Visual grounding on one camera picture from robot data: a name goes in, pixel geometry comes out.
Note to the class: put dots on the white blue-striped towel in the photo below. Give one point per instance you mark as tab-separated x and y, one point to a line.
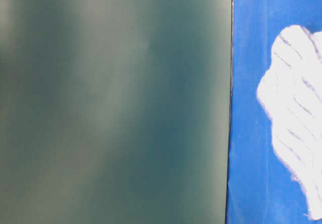
290	94

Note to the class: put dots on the blue cloth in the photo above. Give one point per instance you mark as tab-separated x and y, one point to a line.
259	187

